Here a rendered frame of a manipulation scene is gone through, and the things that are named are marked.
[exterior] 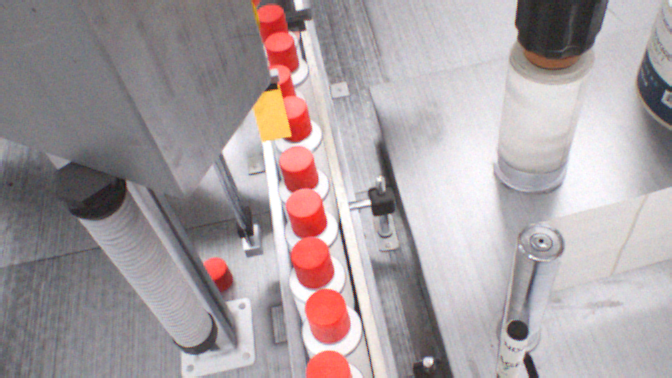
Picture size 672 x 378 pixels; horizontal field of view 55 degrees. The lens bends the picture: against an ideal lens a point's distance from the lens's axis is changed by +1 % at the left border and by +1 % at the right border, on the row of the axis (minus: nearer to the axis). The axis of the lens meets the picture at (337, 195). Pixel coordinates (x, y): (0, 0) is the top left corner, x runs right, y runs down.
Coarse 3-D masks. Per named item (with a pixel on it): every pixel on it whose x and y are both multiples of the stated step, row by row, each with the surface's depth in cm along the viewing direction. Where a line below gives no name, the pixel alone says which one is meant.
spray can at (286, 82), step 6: (270, 66) 68; (276, 66) 68; (282, 66) 68; (282, 72) 67; (288, 72) 67; (282, 78) 66; (288, 78) 67; (282, 84) 66; (288, 84) 67; (282, 90) 67; (288, 90) 67; (294, 90) 69; (300, 96) 70; (306, 102) 70; (276, 150) 74; (276, 156) 75; (276, 162) 77
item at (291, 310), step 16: (272, 160) 76; (272, 176) 75; (272, 192) 73; (272, 208) 72; (288, 256) 68; (288, 272) 67; (288, 288) 66; (288, 304) 65; (288, 320) 64; (288, 336) 63; (304, 368) 61
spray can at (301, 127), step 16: (288, 96) 65; (288, 112) 63; (304, 112) 63; (304, 128) 65; (320, 128) 68; (288, 144) 66; (304, 144) 66; (320, 144) 67; (320, 160) 68; (336, 208) 77
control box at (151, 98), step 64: (0, 0) 25; (64, 0) 23; (128, 0) 25; (192, 0) 28; (0, 64) 29; (64, 64) 27; (128, 64) 26; (192, 64) 29; (256, 64) 35; (0, 128) 35; (64, 128) 32; (128, 128) 29; (192, 128) 31; (192, 192) 33
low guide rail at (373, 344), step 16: (304, 32) 97; (304, 48) 95; (320, 96) 88; (320, 112) 86; (336, 160) 81; (336, 176) 80; (336, 192) 78; (352, 240) 74; (352, 256) 73; (352, 272) 72; (368, 304) 69; (368, 320) 68; (368, 336) 67; (384, 368) 65
